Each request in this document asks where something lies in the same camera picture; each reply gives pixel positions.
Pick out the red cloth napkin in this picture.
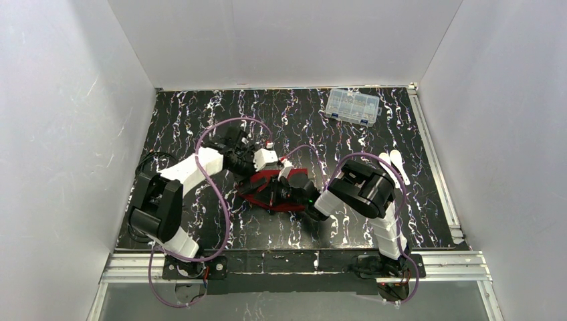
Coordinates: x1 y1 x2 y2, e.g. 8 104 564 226
235 169 309 212

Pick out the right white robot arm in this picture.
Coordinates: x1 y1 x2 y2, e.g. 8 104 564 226
236 160 410 278

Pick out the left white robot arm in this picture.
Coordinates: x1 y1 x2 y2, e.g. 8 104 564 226
126 127 273 263

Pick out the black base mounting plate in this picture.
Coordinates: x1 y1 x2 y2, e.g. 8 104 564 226
162 248 426 296

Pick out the white plastic spoon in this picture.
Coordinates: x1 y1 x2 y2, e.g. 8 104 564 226
378 152 400 189

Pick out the clear plastic compartment box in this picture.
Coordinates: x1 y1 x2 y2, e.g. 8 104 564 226
324 88 383 126

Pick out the white plastic knife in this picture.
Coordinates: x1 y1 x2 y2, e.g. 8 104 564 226
389 149 411 186

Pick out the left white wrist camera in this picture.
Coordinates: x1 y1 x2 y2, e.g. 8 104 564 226
253 148 279 171

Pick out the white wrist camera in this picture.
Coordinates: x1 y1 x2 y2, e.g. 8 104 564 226
253 148 279 171
278 159 294 181

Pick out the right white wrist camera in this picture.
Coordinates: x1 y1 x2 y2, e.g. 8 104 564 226
278 159 294 181

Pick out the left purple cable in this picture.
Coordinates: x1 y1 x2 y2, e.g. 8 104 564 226
148 116 275 309

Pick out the upper black coiled cable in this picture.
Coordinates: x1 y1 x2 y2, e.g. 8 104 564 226
134 152 179 178

